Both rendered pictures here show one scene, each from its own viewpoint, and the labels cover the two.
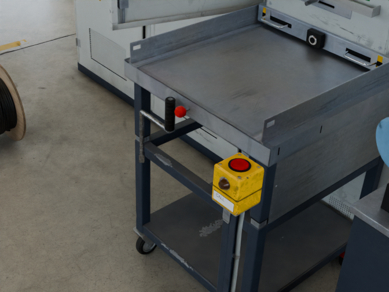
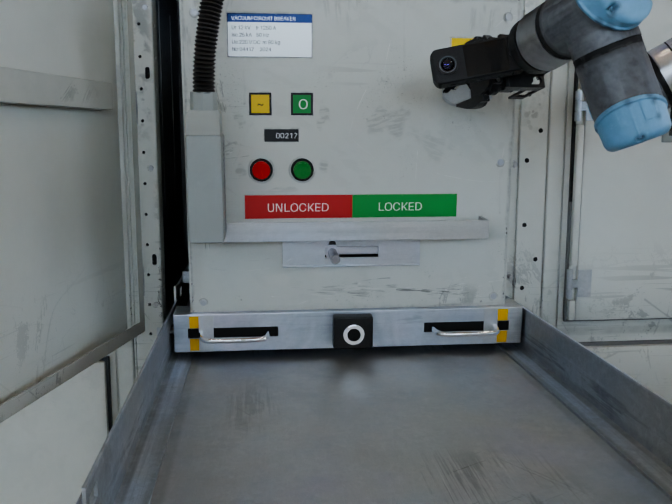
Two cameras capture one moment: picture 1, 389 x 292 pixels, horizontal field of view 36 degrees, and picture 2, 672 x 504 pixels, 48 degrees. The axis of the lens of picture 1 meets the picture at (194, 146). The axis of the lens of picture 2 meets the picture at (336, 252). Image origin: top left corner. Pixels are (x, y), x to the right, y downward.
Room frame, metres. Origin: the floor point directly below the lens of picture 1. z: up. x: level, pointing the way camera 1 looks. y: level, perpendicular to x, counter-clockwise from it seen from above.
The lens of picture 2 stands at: (1.17, 0.53, 1.16)
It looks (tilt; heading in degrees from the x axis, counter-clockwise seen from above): 9 degrees down; 307
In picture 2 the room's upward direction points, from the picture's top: straight up
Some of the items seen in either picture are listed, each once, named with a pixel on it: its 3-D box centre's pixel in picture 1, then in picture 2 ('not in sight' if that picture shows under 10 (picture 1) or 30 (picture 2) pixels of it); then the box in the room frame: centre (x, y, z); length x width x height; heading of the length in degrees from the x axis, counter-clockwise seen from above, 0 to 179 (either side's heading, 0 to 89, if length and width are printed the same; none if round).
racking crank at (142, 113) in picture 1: (155, 132); not in sight; (1.53, 0.12, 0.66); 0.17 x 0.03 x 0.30; 42
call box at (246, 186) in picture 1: (237, 183); not in sight; (1.05, -0.10, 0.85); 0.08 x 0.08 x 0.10; 43
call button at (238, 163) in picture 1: (239, 165); not in sight; (1.05, -0.10, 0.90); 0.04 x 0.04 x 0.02
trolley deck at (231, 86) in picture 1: (270, 74); (371, 425); (1.69, -0.23, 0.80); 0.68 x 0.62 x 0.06; 133
